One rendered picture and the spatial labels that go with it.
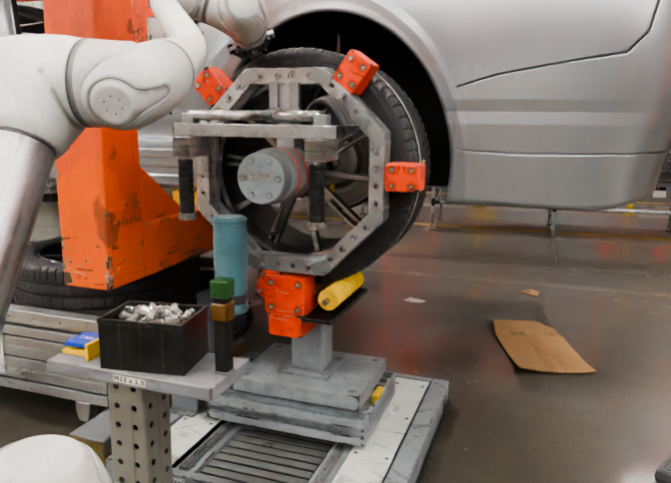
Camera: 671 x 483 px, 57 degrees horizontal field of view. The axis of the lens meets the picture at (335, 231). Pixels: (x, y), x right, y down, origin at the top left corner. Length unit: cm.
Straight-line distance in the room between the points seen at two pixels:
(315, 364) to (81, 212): 80
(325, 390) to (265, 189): 64
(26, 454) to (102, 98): 46
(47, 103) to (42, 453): 47
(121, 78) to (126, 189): 95
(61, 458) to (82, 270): 112
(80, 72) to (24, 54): 9
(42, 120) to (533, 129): 132
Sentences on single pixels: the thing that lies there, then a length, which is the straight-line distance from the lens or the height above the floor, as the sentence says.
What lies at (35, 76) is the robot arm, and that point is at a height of 105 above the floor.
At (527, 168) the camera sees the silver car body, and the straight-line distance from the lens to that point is 186.
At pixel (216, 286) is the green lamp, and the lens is 132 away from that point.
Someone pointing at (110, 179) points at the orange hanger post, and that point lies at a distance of 178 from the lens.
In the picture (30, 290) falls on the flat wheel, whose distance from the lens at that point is 230.
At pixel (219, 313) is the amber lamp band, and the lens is 134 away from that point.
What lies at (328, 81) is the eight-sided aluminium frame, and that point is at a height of 108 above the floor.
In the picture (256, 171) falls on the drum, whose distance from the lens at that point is 152.
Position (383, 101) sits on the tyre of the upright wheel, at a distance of 163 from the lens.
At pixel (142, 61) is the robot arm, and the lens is 94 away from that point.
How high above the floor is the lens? 101
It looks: 11 degrees down
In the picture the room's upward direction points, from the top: 1 degrees clockwise
